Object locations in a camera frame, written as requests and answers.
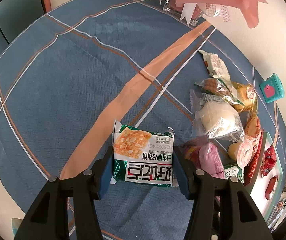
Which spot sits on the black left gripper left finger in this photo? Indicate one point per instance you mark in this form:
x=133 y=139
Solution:
x=47 y=218

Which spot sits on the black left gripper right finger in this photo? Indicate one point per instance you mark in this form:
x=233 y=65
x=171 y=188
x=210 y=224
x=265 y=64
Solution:
x=221 y=207

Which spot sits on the dark red small packet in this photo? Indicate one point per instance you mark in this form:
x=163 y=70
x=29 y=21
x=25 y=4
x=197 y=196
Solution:
x=270 y=189

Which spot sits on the purple pink snack packet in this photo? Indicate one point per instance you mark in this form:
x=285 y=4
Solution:
x=204 y=155

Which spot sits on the pink lid jelly cup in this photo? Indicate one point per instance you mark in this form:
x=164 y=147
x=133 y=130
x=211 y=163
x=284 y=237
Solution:
x=241 y=152

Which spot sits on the red candy packet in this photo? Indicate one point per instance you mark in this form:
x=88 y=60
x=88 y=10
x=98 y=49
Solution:
x=269 y=161

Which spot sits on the red patterned snack packet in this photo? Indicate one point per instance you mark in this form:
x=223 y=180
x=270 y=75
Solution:
x=250 y=169

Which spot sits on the tan red biscuit packet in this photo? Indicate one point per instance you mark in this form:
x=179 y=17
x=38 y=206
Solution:
x=253 y=128

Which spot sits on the clear packet white bun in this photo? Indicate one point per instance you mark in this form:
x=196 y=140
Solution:
x=215 y=118

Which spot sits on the green white cracker packet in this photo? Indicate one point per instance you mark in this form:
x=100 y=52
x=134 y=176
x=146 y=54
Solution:
x=142 y=157

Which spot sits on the yellow cake packet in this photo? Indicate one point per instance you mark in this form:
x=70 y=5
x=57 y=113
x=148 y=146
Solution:
x=247 y=96

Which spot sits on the clear green-edged cake packet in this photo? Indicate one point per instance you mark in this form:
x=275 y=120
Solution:
x=221 y=87

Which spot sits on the white cream snack packet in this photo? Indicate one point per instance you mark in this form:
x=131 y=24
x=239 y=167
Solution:
x=215 y=65

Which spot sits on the small green white packet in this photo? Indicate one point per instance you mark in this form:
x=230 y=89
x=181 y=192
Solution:
x=234 y=170

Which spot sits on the plastic bags pile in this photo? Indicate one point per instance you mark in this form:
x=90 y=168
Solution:
x=278 y=213

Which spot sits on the blue plaid tablecloth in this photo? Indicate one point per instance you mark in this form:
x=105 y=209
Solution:
x=64 y=70

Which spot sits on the teal toy box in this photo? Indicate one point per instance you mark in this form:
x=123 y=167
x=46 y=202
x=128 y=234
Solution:
x=272 y=89

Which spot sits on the glass vase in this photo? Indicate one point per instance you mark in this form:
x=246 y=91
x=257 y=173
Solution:
x=189 y=13

